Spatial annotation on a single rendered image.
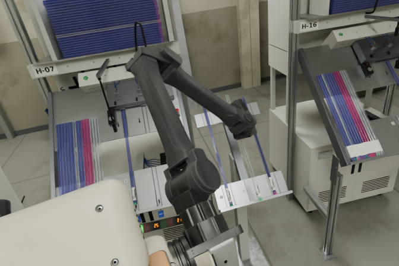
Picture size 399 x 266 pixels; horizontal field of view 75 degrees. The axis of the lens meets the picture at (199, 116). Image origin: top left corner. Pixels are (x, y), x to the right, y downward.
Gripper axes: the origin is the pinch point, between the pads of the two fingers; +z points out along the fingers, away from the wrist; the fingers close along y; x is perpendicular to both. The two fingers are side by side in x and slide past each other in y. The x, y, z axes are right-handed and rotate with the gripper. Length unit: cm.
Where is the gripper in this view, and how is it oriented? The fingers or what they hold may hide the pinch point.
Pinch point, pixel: (239, 135)
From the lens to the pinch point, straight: 120.5
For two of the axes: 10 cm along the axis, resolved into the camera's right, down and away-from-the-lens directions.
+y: -9.7, 2.1, -1.3
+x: 2.4, 9.1, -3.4
